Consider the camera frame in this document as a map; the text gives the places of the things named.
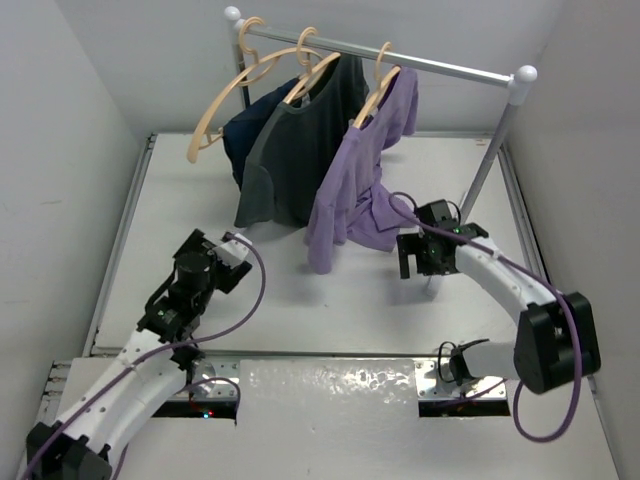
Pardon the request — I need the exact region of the purple t-shirt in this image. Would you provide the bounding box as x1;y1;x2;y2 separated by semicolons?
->
305;67;419;275

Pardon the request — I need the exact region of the beige plastic hanger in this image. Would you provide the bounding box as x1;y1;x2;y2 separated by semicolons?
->
352;41;401;129

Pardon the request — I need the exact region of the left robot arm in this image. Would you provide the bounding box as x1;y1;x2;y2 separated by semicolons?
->
22;230;254;479

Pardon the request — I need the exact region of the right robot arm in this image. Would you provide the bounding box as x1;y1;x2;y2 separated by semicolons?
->
396;200;601;394

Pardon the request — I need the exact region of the beige empty hanger left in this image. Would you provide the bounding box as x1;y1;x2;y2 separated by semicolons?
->
186;16;280;164

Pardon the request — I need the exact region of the navy blue t-shirt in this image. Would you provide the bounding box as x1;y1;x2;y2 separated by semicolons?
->
222;77;299;189

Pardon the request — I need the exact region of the dark grey t-shirt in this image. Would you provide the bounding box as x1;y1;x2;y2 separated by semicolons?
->
234;54;369;228

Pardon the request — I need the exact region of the beige hanger with grey shirt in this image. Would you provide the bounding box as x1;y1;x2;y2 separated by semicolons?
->
282;26;341;105

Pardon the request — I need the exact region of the metal clothes rack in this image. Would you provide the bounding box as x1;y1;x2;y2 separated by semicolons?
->
224;6;538;221

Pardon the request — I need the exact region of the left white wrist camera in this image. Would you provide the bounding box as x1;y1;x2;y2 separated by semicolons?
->
213;232;252;268

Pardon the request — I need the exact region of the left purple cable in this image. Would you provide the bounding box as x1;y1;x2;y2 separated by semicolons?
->
19;237;266;480

